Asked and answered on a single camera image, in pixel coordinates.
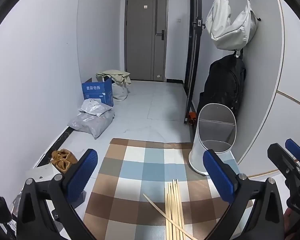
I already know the white shoulder bag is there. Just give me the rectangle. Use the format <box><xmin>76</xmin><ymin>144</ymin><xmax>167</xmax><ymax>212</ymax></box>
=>
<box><xmin>205</xmin><ymin>0</ymin><xmax>261</xmax><ymax>51</ymax></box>

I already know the white shoe box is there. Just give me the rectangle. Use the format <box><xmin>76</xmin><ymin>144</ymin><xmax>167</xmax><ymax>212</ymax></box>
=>
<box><xmin>25</xmin><ymin>164</ymin><xmax>60</xmax><ymax>183</ymax></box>

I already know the brown shoe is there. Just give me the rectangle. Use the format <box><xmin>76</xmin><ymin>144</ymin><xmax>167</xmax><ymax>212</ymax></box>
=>
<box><xmin>50</xmin><ymin>159</ymin><xmax>72</xmax><ymax>174</ymax></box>
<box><xmin>51</xmin><ymin>149</ymin><xmax>78</xmax><ymax>164</ymax></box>

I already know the white utensil holder cup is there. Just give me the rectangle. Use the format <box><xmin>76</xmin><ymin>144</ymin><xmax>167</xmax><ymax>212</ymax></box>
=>
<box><xmin>189</xmin><ymin>103</ymin><xmax>237</xmax><ymax>176</ymax></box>

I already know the plaid checked mat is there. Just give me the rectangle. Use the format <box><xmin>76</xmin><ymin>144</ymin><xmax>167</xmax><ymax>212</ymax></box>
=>
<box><xmin>83</xmin><ymin>138</ymin><xmax>228</xmax><ymax>239</ymax></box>

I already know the grey plastic parcel bag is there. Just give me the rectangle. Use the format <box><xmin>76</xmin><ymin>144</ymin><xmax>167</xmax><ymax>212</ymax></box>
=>
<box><xmin>68</xmin><ymin>110</ymin><xmax>115</xmax><ymax>139</ymax></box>

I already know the black backpack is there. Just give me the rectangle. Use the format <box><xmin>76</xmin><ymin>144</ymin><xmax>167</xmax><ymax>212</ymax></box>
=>
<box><xmin>197</xmin><ymin>50</ymin><xmax>247</xmax><ymax>116</ymax></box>

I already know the orange object on floor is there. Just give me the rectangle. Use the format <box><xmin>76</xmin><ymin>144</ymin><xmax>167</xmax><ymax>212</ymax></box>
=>
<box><xmin>188</xmin><ymin>112</ymin><xmax>197</xmax><ymax>126</ymax></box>

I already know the white plastic parcel bag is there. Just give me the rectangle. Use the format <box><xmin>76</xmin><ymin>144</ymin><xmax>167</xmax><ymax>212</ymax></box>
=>
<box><xmin>79</xmin><ymin>99</ymin><xmax>112</xmax><ymax>117</ymax></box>

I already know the blue cardboard box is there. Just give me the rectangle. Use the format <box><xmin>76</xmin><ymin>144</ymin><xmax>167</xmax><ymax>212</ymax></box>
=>
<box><xmin>82</xmin><ymin>77</ymin><xmax>114</xmax><ymax>107</ymax></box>

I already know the beige cloth on sack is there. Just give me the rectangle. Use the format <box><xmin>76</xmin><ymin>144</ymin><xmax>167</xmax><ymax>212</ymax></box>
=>
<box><xmin>96</xmin><ymin>69</ymin><xmax>132</xmax><ymax>101</ymax></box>

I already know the grey door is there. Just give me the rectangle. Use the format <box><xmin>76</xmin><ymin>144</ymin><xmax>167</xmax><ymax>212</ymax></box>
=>
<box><xmin>124</xmin><ymin>0</ymin><xmax>168</xmax><ymax>82</ymax></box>

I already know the black metal rack frame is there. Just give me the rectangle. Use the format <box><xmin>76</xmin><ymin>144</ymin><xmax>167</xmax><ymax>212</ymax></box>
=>
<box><xmin>184</xmin><ymin>0</ymin><xmax>204</xmax><ymax>124</ymax></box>

